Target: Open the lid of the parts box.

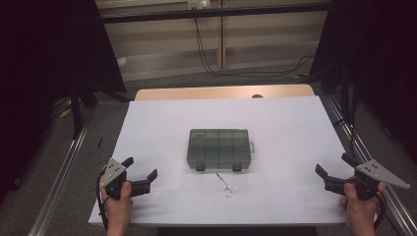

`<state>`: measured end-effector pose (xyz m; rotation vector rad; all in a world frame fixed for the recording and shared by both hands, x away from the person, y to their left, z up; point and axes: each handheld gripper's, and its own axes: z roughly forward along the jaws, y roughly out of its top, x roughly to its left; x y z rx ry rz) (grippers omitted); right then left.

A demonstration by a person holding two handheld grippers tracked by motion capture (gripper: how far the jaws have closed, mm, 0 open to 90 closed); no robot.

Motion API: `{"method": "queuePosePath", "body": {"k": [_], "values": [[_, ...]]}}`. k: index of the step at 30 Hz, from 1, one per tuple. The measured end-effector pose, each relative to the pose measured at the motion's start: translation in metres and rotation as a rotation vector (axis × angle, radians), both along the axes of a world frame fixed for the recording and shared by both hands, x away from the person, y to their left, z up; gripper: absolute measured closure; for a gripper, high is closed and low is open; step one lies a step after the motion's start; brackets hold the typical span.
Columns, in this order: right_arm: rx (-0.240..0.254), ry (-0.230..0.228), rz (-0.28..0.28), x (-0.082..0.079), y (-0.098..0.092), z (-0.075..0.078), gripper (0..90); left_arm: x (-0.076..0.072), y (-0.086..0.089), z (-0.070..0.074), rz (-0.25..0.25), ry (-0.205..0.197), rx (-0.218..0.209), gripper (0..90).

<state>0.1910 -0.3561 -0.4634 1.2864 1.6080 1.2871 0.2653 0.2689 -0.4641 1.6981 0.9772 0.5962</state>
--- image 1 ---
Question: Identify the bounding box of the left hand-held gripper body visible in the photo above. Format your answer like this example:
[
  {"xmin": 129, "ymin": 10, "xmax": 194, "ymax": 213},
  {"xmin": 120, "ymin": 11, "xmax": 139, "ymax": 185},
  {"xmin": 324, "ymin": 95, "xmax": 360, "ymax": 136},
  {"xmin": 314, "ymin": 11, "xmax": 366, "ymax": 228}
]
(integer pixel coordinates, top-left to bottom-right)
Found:
[{"xmin": 99, "ymin": 157, "xmax": 133, "ymax": 202}]

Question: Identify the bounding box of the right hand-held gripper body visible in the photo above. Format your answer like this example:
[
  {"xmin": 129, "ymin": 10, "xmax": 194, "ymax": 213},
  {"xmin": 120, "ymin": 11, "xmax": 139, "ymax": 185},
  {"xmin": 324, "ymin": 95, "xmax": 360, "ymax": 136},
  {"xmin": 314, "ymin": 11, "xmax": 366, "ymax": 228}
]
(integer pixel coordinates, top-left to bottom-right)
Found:
[{"xmin": 343, "ymin": 158, "xmax": 411, "ymax": 202}]

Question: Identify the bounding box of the transparent grey plastic compartment box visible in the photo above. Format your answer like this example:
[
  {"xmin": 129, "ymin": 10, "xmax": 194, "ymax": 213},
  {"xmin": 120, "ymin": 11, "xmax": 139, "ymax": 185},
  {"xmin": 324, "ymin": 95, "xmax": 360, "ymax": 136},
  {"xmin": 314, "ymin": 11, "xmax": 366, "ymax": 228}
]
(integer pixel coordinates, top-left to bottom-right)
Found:
[{"xmin": 186, "ymin": 127, "xmax": 256, "ymax": 173}]

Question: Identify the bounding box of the person's left hand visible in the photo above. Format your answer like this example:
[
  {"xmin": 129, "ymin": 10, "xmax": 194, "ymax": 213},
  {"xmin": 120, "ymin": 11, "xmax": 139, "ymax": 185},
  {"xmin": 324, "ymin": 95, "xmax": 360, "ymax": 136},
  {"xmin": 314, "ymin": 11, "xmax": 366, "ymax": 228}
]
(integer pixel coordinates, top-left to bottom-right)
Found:
[{"xmin": 98, "ymin": 176, "xmax": 135, "ymax": 227}]

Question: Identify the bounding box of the person's right hand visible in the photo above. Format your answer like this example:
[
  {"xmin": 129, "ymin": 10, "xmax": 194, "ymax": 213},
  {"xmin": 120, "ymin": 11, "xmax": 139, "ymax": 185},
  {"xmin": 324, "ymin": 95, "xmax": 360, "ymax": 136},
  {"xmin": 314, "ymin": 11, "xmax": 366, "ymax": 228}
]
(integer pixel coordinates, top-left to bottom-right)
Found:
[{"xmin": 339, "ymin": 182, "xmax": 388, "ymax": 227}]

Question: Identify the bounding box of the black tripod stand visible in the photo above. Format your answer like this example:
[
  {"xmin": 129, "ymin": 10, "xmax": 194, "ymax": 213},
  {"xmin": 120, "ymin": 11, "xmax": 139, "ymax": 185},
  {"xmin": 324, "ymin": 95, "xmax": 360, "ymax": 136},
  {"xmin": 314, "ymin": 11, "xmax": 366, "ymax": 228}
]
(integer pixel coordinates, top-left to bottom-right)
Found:
[{"xmin": 69, "ymin": 77, "xmax": 132, "ymax": 141}]

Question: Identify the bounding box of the light wooden table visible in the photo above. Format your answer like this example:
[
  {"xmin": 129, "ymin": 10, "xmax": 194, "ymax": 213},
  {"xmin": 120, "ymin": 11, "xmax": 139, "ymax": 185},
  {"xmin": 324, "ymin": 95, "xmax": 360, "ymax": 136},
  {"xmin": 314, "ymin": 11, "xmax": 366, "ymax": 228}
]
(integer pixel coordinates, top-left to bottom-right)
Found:
[{"xmin": 134, "ymin": 84, "xmax": 316, "ymax": 102}]

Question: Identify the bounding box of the black curtain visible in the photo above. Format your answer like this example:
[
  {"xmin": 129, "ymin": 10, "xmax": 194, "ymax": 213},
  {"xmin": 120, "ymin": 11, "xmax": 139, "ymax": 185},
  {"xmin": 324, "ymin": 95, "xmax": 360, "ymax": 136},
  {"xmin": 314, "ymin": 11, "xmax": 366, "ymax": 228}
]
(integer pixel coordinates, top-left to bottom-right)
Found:
[
  {"xmin": 309, "ymin": 0, "xmax": 417, "ymax": 165},
  {"xmin": 0, "ymin": 0, "xmax": 127, "ymax": 201}
]

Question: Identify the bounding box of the black horizontal bar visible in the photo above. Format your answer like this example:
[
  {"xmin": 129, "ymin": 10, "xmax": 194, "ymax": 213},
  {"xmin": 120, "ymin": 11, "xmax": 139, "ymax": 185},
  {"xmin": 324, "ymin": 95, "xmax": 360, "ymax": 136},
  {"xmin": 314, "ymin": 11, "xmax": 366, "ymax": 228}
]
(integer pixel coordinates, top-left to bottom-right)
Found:
[{"xmin": 97, "ymin": 2, "xmax": 332, "ymax": 25}]

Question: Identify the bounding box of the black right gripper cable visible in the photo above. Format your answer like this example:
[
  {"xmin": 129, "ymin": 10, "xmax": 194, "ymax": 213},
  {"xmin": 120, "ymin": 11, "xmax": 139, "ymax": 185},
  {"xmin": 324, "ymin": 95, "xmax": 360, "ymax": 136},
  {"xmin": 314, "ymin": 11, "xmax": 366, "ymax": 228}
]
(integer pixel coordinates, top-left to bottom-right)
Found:
[{"xmin": 373, "ymin": 190, "xmax": 388, "ymax": 230}]

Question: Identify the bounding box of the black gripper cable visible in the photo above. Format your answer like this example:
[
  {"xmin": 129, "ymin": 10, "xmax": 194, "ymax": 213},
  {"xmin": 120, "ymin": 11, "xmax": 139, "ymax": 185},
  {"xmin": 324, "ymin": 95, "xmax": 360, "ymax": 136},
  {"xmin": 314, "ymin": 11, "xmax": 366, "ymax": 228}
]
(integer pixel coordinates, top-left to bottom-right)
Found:
[
  {"xmin": 373, "ymin": 190, "xmax": 388, "ymax": 230},
  {"xmin": 95, "ymin": 168, "xmax": 110, "ymax": 231}
]

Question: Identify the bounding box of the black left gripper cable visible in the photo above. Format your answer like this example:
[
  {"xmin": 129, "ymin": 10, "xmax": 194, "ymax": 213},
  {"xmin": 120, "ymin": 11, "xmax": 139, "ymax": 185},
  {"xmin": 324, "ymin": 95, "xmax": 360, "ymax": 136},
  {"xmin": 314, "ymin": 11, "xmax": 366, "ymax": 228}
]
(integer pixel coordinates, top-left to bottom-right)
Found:
[{"xmin": 95, "ymin": 168, "xmax": 110, "ymax": 231}]

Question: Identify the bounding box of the metal floor rail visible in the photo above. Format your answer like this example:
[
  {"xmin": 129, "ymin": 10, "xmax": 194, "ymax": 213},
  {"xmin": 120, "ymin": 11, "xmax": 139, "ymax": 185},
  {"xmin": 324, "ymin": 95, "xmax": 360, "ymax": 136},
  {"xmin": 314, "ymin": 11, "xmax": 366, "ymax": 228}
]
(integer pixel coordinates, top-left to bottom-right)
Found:
[
  {"xmin": 323, "ymin": 93, "xmax": 417, "ymax": 236},
  {"xmin": 27, "ymin": 122, "xmax": 90, "ymax": 236}
]

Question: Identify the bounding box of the long black floor cable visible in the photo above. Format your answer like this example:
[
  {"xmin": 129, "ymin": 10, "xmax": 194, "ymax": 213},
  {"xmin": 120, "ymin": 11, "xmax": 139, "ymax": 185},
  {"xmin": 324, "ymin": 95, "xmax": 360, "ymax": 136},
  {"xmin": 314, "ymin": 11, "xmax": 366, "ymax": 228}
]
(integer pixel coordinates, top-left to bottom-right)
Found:
[
  {"xmin": 194, "ymin": 17, "xmax": 315, "ymax": 79},
  {"xmin": 196, "ymin": 17, "xmax": 317, "ymax": 79}
]

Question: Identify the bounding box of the light wooden post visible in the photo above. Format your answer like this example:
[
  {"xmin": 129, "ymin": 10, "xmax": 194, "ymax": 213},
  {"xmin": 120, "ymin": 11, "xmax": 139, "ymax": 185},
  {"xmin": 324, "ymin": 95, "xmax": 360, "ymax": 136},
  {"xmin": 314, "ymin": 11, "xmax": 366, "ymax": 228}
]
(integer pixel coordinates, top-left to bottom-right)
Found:
[{"xmin": 216, "ymin": 0, "xmax": 228, "ymax": 71}]

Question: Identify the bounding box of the white wall power outlet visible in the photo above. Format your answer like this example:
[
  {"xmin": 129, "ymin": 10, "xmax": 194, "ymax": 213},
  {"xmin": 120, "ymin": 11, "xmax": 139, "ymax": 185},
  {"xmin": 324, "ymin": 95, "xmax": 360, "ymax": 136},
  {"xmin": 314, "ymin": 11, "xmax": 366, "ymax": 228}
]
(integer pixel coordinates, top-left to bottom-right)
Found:
[{"xmin": 187, "ymin": 0, "xmax": 211, "ymax": 10}]

